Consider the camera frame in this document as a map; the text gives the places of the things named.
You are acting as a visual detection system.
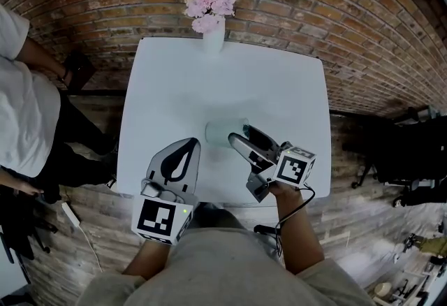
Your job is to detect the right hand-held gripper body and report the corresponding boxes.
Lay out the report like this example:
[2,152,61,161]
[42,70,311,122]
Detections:
[246,140,317,203]

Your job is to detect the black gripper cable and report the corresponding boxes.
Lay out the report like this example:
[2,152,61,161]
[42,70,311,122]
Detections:
[273,182,316,258]

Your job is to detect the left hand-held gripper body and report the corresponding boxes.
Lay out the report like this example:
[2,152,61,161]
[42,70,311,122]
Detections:
[131,177,200,247]

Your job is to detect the clear plastic cup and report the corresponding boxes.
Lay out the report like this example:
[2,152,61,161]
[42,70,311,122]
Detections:
[205,117,250,145]

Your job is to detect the white vase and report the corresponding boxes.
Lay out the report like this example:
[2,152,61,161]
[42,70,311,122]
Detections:
[202,17,226,56]

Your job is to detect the white power adapter with cable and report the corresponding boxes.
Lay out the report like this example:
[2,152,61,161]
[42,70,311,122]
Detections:
[61,201,104,274]

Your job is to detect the person's left forearm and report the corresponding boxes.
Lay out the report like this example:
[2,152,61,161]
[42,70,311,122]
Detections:
[122,237,176,279]

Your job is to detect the black chair base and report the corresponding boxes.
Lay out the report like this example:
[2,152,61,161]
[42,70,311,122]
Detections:
[0,192,59,264]

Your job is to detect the black table foot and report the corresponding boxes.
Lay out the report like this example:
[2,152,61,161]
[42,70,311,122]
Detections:
[253,224,281,235]

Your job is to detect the pink flowers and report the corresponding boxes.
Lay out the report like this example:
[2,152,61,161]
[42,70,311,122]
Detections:
[184,0,237,34]

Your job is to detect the black bag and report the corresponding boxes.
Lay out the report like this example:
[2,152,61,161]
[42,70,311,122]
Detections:
[64,50,98,92]

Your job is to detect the person's right forearm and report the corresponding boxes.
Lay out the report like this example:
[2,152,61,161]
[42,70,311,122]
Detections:
[270,182,326,277]

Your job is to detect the person's grey clothing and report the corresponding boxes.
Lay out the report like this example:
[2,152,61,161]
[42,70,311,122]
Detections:
[75,202,379,306]

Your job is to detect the white bowl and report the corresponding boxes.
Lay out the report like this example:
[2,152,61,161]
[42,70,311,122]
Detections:
[371,282,394,299]

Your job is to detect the black office chair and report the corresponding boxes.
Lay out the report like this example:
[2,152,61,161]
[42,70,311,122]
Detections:
[342,105,447,208]

